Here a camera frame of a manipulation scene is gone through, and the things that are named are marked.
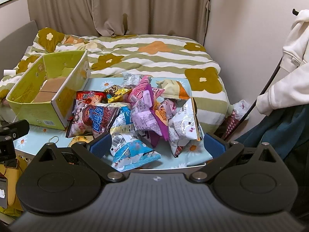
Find blue white snack bag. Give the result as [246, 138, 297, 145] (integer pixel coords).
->
[110, 134, 161, 172]

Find white orange-trim snack bag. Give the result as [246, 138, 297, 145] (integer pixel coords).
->
[168, 97, 204, 157]

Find gold Pillows chocolate bag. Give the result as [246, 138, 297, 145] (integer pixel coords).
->
[104, 85, 132, 103]

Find purple snack bag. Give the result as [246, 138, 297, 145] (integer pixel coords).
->
[131, 84, 169, 141]

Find pink candy bag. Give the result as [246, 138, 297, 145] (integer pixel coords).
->
[128, 75, 165, 104]

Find yellow snack bag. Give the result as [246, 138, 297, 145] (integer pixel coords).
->
[68, 135, 94, 147]

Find white blue cracker bag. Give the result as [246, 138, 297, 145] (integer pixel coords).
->
[110, 105, 135, 135]

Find silver grey snack bag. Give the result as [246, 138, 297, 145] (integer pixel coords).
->
[121, 72, 152, 88]

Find pink patterned bag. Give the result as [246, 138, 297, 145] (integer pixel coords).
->
[214, 113, 239, 139]

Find white plastic bag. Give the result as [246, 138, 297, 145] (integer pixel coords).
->
[233, 100, 251, 120]

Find green cardboard box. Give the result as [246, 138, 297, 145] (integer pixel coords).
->
[6, 50, 91, 130]

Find black pole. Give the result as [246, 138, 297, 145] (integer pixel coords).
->
[224, 58, 282, 141]

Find white roll on bed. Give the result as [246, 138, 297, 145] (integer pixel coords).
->
[3, 69, 16, 76]

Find teal garment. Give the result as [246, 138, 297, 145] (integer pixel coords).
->
[236, 104, 309, 159]

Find cream orange snack bag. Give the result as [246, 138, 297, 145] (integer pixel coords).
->
[156, 79, 190, 100]

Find grey bed headboard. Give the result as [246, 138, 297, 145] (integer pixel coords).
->
[1, 20, 38, 78]

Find white hooded jacket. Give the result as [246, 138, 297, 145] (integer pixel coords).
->
[256, 9, 308, 116]

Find floral striped blanket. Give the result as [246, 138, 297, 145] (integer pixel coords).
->
[1, 27, 232, 133]

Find beige curtain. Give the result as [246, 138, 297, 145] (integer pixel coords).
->
[27, 0, 210, 44]

